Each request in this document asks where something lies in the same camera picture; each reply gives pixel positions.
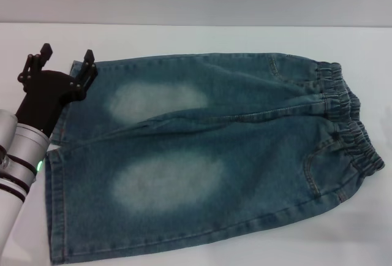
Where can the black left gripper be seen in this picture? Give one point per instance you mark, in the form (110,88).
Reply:
(46,94)

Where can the blue denim shorts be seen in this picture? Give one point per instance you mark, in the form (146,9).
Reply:
(214,131)

